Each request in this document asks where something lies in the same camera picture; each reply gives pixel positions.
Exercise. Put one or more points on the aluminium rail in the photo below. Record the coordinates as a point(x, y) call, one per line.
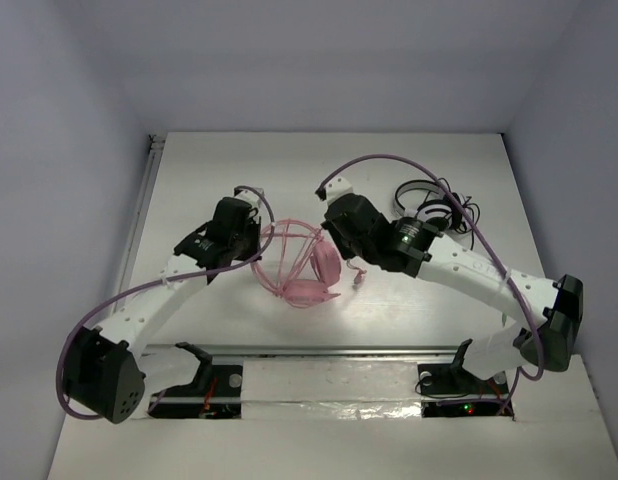
point(237, 353)

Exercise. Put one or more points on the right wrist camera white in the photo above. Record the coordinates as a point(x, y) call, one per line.
point(334, 189)

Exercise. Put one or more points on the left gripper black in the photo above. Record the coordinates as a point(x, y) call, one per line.
point(246, 241)

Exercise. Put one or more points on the black white headphones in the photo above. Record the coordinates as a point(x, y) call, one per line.
point(437, 208)

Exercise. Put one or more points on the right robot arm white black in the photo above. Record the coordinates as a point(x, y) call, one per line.
point(547, 313)

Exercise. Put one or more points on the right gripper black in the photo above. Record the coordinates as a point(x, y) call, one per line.
point(346, 251)

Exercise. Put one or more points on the pink headphones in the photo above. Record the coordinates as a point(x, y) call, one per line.
point(309, 265)

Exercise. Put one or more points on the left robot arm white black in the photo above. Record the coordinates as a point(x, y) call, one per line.
point(104, 369)

